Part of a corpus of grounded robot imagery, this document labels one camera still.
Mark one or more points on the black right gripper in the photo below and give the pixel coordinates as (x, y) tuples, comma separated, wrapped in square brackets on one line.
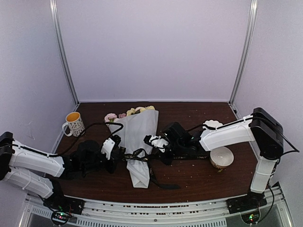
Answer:
[(168, 161)]

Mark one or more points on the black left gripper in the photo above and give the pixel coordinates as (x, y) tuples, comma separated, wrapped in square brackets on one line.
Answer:
[(115, 157)]

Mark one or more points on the white wrapping paper sheet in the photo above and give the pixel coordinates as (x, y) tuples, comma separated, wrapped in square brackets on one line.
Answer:
[(135, 128)]

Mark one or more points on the pink flower stem two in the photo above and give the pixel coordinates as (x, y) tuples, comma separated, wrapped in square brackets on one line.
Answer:
[(112, 117)]

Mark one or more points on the large yellow flower bunch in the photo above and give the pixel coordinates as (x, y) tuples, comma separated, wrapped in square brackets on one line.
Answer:
[(139, 109)]

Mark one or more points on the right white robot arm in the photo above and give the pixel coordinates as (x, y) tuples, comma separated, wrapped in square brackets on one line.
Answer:
[(260, 127)]

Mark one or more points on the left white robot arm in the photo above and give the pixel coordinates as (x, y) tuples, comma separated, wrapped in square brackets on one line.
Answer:
[(19, 163)]

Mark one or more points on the patterned white mug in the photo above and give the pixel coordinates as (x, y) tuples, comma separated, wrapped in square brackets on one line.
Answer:
[(73, 125)]

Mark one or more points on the plain white round bowl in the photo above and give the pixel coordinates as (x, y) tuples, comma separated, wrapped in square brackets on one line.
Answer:
[(221, 157)]

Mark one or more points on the white scalloped bowl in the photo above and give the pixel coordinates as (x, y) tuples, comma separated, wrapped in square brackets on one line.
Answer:
[(211, 124)]

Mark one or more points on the aluminium front rail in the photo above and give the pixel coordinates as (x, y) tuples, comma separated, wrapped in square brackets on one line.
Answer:
[(211, 213)]

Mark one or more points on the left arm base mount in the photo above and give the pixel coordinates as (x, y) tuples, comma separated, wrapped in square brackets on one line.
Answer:
[(62, 207)]

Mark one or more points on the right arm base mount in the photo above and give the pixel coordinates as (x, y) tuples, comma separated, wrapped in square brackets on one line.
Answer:
[(248, 206)]

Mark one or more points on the left aluminium corner post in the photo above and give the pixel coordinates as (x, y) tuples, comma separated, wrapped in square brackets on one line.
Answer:
[(62, 52)]

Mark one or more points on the aluminium corner post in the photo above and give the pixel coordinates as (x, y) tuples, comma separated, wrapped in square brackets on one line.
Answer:
[(62, 52), (246, 47)]

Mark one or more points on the right aluminium corner post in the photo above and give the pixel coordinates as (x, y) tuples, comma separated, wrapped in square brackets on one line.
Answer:
[(246, 47)]

